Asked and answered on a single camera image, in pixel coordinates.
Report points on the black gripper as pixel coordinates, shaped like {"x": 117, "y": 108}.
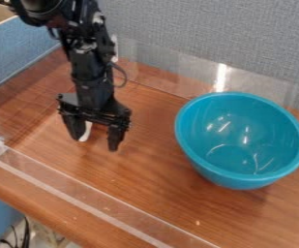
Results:
{"x": 91, "y": 103}

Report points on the blue plastic bowl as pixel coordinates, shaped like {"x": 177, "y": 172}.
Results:
{"x": 239, "y": 138}

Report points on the white toy mushroom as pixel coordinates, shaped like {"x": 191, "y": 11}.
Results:
{"x": 87, "y": 131}

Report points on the clear acrylic barrier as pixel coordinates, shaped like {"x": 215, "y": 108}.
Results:
{"x": 137, "y": 197}

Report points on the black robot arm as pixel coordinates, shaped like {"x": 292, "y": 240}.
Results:
{"x": 76, "y": 23}

